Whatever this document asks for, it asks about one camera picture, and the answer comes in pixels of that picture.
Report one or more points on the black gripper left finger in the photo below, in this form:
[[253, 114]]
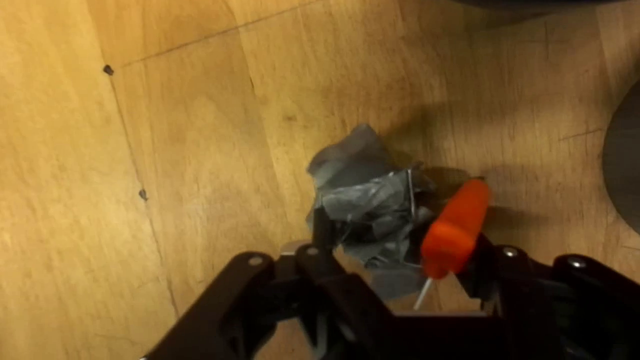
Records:
[[240, 309]]

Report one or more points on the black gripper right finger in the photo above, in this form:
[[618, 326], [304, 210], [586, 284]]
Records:
[[572, 309]]

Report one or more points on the grey tape roll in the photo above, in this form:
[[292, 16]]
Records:
[[621, 158]]

